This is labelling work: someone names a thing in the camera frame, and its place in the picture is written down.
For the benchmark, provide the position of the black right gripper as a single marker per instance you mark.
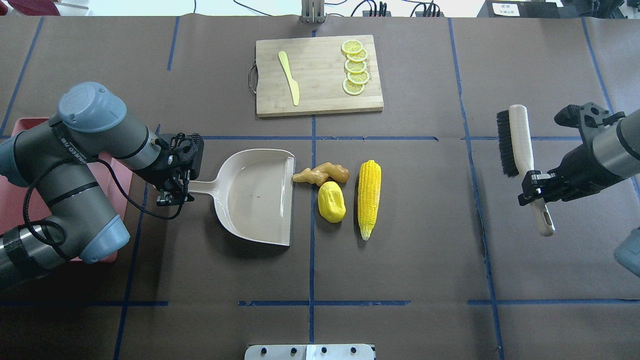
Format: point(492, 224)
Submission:
point(580, 165)

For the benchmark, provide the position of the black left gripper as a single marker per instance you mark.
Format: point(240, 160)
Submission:
point(159, 172)

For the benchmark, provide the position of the white hand brush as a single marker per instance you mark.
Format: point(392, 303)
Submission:
point(517, 158)

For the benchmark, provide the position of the beige plastic dustpan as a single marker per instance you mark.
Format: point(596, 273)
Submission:
point(253, 195)

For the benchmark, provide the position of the tan ginger root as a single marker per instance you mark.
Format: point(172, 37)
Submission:
point(321, 173)

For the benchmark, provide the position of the yellow lemon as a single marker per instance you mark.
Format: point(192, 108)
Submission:
point(331, 202)

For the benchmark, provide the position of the yellow corn cob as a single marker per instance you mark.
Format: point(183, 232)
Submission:
point(369, 190)

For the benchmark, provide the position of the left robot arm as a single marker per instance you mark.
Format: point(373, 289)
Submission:
point(89, 98)

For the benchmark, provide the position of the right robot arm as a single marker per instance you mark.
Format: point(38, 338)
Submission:
point(609, 154)

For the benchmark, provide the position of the pink plastic bin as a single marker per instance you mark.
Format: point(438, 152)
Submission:
point(15, 200)

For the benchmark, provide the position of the yellow-green plastic knife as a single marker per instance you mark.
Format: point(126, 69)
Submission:
point(292, 83)

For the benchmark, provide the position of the bamboo cutting board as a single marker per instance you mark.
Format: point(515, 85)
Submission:
point(318, 65)

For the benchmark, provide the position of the lemon slice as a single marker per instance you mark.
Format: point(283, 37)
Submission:
point(359, 57)
point(361, 78)
point(352, 88)
point(355, 67)
point(351, 46)

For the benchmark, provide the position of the metal base plate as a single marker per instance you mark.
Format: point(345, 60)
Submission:
point(332, 351)

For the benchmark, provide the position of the aluminium frame post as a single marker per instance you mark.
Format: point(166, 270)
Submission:
point(313, 11)

